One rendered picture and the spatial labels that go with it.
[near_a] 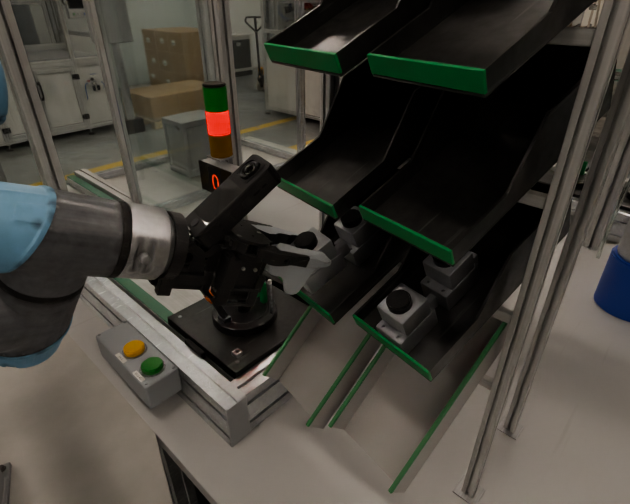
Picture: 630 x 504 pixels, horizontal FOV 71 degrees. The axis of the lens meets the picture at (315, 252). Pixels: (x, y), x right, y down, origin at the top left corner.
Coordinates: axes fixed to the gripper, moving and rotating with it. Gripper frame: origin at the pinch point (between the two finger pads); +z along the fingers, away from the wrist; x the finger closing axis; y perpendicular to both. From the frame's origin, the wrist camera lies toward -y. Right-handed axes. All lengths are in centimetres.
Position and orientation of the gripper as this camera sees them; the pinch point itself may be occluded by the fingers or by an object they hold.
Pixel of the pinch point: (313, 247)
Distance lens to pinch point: 58.1
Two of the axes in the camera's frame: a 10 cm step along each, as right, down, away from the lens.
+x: 5.6, 4.5, -7.0
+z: 7.4, 1.0, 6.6
